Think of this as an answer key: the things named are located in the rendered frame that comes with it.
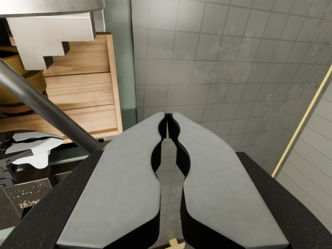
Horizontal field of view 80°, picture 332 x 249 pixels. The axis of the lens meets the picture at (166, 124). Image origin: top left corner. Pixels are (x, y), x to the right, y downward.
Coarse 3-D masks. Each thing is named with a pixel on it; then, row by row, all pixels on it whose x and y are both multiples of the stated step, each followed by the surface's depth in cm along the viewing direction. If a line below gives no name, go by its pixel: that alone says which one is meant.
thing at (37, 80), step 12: (0, 48) 31; (12, 48) 32; (12, 60) 28; (24, 72) 30; (36, 72) 31; (36, 84) 32; (0, 96) 29; (12, 96) 30; (0, 108) 31; (12, 108) 31; (24, 108) 32
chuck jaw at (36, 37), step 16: (48, 16) 27; (64, 16) 27; (80, 16) 27; (16, 32) 27; (32, 32) 27; (48, 32) 28; (64, 32) 28; (80, 32) 28; (32, 48) 28; (48, 48) 29; (64, 48) 30; (32, 64) 29; (48, 64) 31
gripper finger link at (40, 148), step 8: (16, 144) 37; (24, 144) 37; (32, 144) 37; (40, 144) 37; (48, 144) 38; (56, 144) 39; (8, 152) 35; (40, 152) 37; (16, 160) 37; (24, 160) 38; (32, 160) 38; (40, 160) 39
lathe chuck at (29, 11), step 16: (0, 0) 16; (16, 0) 17; (32, 0) 18; (48, 0) 19; (64, 0) 20; (80, 0) 22; (96, 0) 25; (0, 16) 17; (16, 16) 17; (32, 16) 18
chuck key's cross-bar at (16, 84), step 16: (0, 64) 12; (0, 80) 12; (16, 80) 12; (16, 96) 12; (32, 96) 13; (48, 112) 13; (64, 128) 14; (80, 128) 15; (80, 144) 15; (96, 144) 15
